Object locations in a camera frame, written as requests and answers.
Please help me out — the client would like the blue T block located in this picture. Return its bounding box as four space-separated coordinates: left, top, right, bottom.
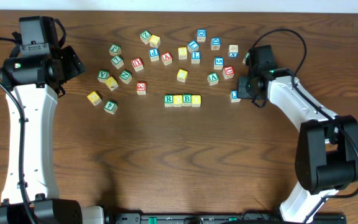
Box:
230 90 241 103

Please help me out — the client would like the yellow G block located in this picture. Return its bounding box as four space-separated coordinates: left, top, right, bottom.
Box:
87 91 102 106

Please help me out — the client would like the yellow O block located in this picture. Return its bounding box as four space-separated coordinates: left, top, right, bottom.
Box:
191 95 201 107
173 95 183 107

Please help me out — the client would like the green B block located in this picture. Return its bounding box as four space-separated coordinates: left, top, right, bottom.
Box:
183 94 192 106

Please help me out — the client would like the green 4 block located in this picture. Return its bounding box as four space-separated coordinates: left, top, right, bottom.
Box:
104 101 117 114

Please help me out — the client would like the green R block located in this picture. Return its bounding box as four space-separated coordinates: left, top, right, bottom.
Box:
164 95 174 107

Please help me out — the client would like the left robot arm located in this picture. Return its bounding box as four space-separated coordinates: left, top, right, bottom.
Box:
0 16 113 223

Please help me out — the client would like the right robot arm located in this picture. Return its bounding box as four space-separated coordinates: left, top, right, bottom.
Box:
237 45 358 223

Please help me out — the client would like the green J block right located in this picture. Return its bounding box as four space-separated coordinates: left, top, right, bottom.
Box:
242 52 250 66

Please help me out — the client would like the green j block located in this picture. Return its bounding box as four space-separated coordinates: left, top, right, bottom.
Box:
242 52 250 66
109 44 122 56

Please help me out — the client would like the blue X block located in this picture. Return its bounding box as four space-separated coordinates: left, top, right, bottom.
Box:
228 45 239 58

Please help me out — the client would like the red U block right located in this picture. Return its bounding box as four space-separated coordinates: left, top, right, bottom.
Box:
223 66 235 79

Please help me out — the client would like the red u block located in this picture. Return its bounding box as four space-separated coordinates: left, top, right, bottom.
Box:
131 57 144 72
223 66 235 79

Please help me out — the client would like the blue 5 block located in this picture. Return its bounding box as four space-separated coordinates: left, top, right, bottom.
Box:
214 57 224 70

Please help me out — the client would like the blue D block right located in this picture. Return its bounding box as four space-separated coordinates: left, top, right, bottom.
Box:
211 37 221 50

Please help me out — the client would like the blue d block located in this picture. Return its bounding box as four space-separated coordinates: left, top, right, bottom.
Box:
211 37 221 50
196 29 206 42

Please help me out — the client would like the green V block right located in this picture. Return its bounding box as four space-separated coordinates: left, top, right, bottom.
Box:
207 72 219 86

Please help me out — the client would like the green v block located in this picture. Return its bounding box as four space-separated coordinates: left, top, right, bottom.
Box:
207 72 219 86
97 70 110 83

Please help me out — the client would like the green V block left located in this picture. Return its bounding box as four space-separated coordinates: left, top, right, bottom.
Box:
97 70 110 83

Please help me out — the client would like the blue D block top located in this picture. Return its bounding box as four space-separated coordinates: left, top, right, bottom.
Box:
196 29 206 42

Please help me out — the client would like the blue L block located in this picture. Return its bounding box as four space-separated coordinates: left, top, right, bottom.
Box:
187 40 200 53

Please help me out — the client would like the yellow K block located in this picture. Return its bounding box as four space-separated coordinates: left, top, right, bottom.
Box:
105 77 119 91

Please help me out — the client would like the green J block left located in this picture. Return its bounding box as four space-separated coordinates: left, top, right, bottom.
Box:
109 44 122 56

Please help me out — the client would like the green 7 block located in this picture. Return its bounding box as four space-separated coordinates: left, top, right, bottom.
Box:
111 55 124 69

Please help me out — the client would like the yellow S block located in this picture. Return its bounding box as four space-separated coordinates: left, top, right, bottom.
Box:
178 47 188 60

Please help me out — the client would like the yellow block centre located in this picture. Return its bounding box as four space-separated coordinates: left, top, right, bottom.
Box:
177 69 188 83

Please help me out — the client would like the green N block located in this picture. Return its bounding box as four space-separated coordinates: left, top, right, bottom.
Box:
119 70 132 84

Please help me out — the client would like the red A block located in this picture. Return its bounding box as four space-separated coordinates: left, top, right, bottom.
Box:
161 52 173 65

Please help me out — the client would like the red U block left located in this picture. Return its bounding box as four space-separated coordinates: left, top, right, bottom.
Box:
131 57 144 72

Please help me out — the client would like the red E block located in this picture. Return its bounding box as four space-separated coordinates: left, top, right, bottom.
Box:
136 82 147 95

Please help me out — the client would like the blue P block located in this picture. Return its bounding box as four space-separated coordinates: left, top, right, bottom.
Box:
149 48 160 62

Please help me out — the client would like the yellow block near Z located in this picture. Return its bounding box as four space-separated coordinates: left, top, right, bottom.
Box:
149 35 161 49

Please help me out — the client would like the green Z block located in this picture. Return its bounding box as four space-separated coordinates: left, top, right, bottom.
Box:
140 30 152 45

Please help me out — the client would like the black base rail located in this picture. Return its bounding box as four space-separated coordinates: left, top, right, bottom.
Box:
113 212 347 224

